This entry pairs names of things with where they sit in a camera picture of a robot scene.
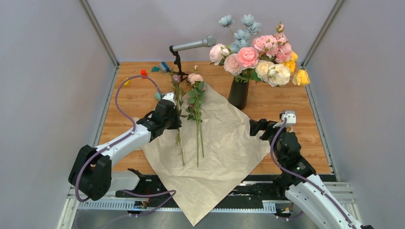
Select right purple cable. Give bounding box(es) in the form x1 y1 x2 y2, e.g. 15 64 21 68
269 118 358 229

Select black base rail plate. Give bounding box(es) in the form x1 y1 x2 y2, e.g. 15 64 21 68
135 175 287 210

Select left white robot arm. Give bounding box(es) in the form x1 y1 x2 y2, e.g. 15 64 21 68
68 93 181 202

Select flower stems bunch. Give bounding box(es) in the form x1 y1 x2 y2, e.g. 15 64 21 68
186 65 206 167

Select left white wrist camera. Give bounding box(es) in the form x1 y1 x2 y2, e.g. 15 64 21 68
161 92 175 103

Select teal toy microphone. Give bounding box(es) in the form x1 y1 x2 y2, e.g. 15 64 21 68
154 92 161 101

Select mauve flower stem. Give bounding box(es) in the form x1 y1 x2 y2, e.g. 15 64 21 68
169 73 185 167

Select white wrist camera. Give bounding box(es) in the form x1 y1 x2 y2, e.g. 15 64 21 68
161 92 175 103
273 110 297 128

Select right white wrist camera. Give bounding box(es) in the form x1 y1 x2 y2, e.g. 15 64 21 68
273 110 297 128

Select black vase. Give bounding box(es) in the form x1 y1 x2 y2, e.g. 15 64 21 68
228 80 249 110

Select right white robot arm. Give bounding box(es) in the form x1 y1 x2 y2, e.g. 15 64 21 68
249 118 372 229

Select purple cable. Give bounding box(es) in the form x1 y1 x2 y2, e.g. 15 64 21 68
269 118 358 229
74 75 177 219

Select flowers in vase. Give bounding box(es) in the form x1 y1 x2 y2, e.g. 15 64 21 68
209 14 310 87

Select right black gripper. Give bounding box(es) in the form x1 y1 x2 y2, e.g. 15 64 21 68
249 119 287 163

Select teal block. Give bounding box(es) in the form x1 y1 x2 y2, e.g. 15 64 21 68
151 66 160 72

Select black microphone tripod stand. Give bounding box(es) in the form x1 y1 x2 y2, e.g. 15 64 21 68
169 46 189 82

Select peach paper bouquet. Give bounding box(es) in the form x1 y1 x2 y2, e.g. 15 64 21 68
142 86 270 225

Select silver microphone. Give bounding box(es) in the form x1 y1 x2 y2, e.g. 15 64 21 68
169 36 217 52

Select yellow block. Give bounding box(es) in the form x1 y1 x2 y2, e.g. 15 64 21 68
123 78 130 86

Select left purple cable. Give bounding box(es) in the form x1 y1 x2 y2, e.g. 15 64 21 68
74 75 177 219

